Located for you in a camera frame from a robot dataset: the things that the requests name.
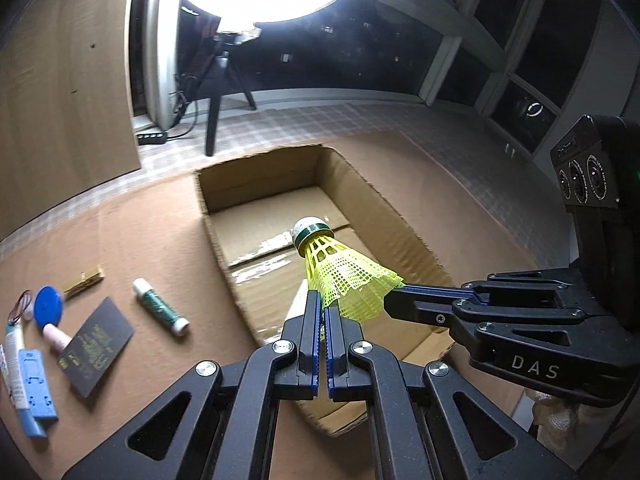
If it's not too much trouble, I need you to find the pale pink bottle grey cap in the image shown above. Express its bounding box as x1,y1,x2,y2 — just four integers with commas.
42,324,74,352

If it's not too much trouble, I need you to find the black tripod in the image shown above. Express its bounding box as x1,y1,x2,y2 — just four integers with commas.
202,30,262,158

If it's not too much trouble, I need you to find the blue phone stand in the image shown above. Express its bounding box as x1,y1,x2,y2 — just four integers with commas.
17,349,59,422

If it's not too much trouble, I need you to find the large plywood board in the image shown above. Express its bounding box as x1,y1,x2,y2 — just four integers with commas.
0,0,144,243

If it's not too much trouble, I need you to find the dark red rubber band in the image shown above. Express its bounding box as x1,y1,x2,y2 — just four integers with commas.
7,290,36,324

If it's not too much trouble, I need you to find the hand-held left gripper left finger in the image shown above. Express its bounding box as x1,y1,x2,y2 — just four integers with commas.
62,290,321,480

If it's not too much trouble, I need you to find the white tube blue cap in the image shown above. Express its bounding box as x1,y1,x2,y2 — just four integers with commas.
4,322,47,438

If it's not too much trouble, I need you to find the black card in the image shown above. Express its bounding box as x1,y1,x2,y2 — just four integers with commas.
57,296,136,400

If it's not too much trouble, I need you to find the green white stick tube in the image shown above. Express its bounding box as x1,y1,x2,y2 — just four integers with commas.
132,278,191,337

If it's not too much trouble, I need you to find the person's right hand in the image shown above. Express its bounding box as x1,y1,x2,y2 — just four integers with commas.
531,392,596,443

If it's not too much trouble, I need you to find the black cable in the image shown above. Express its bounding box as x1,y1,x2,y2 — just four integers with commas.
167,72,202,141

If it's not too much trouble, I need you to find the white door frame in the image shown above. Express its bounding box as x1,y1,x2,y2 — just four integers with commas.
125,0,188,132

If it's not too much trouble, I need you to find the yellow plastic shuttlecock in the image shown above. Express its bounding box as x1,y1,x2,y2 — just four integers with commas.
292,216,403,323

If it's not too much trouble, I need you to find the tan clip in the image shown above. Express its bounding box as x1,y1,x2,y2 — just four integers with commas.
62,265,106,299

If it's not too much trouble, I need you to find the blue round lid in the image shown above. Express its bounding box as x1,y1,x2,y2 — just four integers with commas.
34,286,67,330

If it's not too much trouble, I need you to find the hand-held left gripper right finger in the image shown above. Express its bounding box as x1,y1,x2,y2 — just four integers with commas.
324,306,581,480

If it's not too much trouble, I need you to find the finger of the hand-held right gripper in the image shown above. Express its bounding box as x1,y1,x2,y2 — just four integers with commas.
382,287,588,347
400,269,581,311

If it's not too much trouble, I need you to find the cardboard box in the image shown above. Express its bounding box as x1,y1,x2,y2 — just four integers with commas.
192,144,531,438

